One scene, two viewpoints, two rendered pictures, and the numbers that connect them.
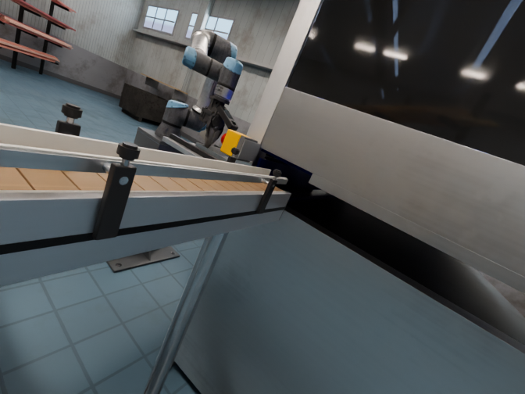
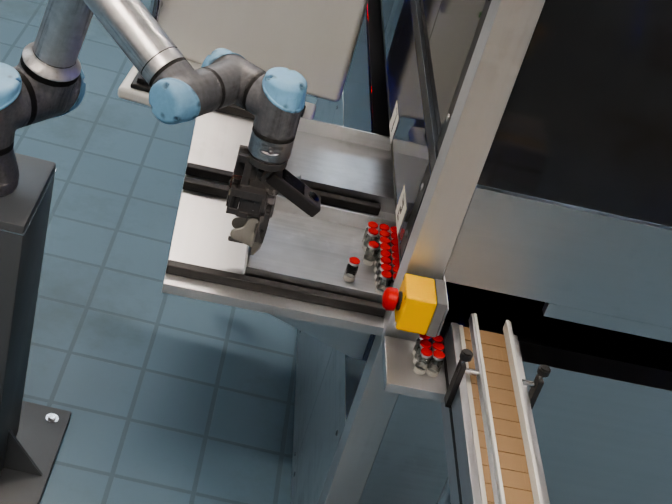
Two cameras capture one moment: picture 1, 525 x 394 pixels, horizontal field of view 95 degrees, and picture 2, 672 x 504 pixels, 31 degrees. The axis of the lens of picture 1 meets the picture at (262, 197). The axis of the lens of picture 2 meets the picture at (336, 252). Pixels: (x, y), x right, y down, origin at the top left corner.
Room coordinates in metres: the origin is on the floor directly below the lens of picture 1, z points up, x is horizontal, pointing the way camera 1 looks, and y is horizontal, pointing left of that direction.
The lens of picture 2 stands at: (-0.55, 1.26, 2.18)
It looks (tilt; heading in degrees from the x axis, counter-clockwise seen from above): 33 degrees down; 324
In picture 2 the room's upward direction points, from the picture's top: 17 degrees clockwise
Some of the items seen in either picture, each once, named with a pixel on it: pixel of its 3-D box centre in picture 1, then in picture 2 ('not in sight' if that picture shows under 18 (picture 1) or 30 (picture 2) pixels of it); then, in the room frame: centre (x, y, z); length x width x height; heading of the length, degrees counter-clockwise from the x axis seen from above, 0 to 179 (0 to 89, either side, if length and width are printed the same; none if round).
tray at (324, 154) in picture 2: not in sight; (337, 162); (1.33, -0.02, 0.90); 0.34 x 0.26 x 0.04; 64
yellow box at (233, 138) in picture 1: (238, 145); (419, 304); (0.75, 0.13, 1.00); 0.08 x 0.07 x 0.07; 64
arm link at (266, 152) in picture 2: (223, 93); (270, 145); (1.04, 0.32, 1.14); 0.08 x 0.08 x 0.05
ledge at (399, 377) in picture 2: not in sight; (422, 370); (0.72, 0.10, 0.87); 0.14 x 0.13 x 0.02; 64
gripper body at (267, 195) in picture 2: (215, 112); (256, 182); (1.05, 0.33, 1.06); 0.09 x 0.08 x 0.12; 64
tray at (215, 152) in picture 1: (243, 166); (336, 252); (1.03, 0.13, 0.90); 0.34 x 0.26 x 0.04; 64
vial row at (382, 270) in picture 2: not in sight; (382, 259); (0.99, 0.05, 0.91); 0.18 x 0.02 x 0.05; 154
